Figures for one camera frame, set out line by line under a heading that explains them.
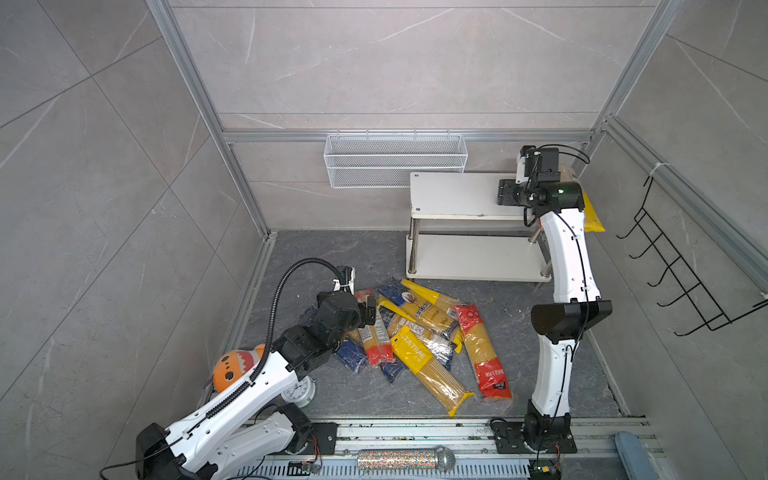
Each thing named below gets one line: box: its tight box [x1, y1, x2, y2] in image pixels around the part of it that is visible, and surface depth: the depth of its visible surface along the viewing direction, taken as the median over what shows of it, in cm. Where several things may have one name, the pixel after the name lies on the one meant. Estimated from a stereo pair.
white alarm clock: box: [281, 376, 316, 409], surface depth 79 cm
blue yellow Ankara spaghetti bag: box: [378, 281, 459, 337], surface depth 95 cm
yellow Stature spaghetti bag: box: [390, 325, 475, 417], surface depth 83 cm
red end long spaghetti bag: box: [454, 304, 512, 399], surface depth 86 cm
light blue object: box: [614, 431, 658, 480], surface depth 71 cm
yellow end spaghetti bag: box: [401, 278, 464, 316], surface depth 100 cm
